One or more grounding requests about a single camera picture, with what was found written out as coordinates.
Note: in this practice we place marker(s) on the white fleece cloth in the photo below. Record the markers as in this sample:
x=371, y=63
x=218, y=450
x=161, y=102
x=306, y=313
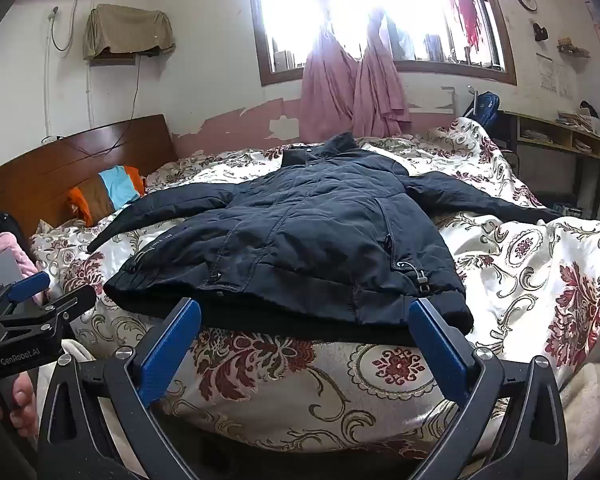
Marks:
x=590, y=410

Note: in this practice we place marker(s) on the blue backpack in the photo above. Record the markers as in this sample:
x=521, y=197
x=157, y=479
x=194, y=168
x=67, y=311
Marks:
x=485, y=107

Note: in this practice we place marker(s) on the small wall rack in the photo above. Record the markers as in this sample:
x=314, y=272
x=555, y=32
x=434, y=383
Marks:
x=572, y=49

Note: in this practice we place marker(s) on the black wall item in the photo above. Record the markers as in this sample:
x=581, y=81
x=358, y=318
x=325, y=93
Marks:
x=540, y=32

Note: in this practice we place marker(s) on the wall calendar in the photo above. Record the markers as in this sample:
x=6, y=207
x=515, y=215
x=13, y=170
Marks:
x=555, y=77

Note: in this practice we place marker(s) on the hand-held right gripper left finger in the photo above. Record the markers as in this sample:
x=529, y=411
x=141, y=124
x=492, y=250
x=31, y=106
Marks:
x=172, y=350

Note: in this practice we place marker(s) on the pink fluffy cloth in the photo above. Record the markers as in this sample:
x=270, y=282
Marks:
x=0, y=250

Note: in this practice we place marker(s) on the wooden bed headboard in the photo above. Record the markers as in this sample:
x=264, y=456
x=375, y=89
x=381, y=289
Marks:
x=55, y=170

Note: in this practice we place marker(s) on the dark navy padded jacket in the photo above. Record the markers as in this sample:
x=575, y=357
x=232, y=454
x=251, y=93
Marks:
x=305, y=220

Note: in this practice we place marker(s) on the red hanging cloth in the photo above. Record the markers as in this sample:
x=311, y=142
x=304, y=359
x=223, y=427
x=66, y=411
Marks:
x=467, y=15

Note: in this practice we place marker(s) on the wooden framed window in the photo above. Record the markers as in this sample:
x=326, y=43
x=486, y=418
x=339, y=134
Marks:
x=280, y=10

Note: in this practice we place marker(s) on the tan cloth covered box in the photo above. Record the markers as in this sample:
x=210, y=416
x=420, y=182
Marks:
x=130, y=30

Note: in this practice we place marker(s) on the round wall clock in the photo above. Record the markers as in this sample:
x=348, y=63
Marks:
x=526, y=0

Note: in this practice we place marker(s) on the small wooden wall shelf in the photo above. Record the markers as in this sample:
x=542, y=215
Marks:
x=112, y=60

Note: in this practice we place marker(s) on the pink curtain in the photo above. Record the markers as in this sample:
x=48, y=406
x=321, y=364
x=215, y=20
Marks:
x=380, y=90
x=327, y=95

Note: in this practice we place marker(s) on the wooden desk with shelves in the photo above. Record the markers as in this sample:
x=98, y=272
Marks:
x=555, y=122

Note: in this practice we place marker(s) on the person's left hand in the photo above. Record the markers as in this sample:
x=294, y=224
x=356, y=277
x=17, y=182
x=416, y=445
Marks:
x=22, y=405

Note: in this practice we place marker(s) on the orange brown blue striped pillow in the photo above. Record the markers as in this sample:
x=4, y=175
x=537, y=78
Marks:
x=110, y=190

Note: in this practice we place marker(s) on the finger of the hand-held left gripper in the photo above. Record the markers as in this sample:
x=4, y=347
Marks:
x=30, y=285
x=65, y=302

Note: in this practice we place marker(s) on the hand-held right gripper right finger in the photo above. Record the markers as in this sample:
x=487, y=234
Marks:
x=437, y=350

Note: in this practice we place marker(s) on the floral printed blanket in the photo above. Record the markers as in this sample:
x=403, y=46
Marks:
x=505, y=270

